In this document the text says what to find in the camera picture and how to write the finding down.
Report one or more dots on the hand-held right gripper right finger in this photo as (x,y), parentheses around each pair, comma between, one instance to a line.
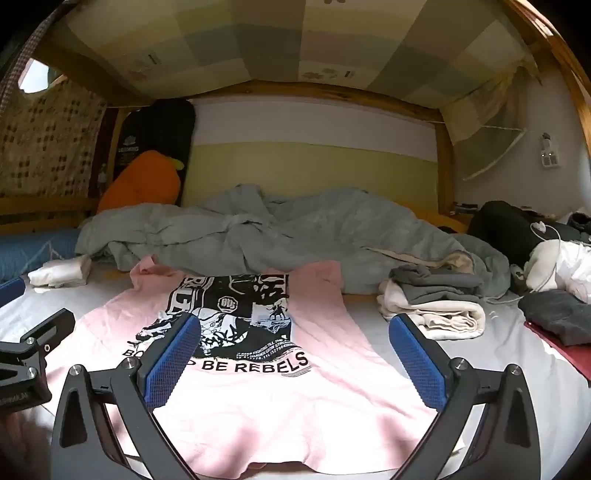
(415,364)

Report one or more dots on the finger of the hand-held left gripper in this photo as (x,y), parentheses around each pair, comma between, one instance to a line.
(11,290)
(51,325)

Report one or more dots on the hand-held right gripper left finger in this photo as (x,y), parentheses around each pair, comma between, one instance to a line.
(173,360)

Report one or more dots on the pink printed t-shirt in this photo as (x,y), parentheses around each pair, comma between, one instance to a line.
(258,406)

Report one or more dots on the black clothes pile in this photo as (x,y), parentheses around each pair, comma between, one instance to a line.
(503,230)

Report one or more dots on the blue pillow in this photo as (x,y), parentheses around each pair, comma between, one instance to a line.
(32,254)

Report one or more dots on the white folded garment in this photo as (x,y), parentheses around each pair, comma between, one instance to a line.
(443,323)

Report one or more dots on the small white folded cloth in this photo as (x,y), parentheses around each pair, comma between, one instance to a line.
(60,272)

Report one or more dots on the grey bed sheet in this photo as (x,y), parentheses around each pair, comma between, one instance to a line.
(498,392)

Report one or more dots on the dark grey folded garment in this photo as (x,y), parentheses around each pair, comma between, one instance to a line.
(558,314)

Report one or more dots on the red cloth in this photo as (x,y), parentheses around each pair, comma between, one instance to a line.
(568,357)

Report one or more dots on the patterned beige curtain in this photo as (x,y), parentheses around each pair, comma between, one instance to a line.
(46,138)

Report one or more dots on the orange carrot plush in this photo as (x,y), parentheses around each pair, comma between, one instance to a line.
(138,184)

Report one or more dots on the white crumpled garment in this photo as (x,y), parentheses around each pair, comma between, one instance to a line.
(558,263)

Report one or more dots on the grey-blue blanket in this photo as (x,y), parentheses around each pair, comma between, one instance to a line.
(300,226)

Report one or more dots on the black printed box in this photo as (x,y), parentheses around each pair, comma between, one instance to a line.
(157,129)

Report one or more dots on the white sheer curtain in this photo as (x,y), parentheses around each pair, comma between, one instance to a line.
(498,115)

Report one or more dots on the pastel checkered overhead cloth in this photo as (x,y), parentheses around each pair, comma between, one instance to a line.
(277,41)

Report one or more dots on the white wall socket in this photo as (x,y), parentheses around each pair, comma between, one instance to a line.
(549,157)

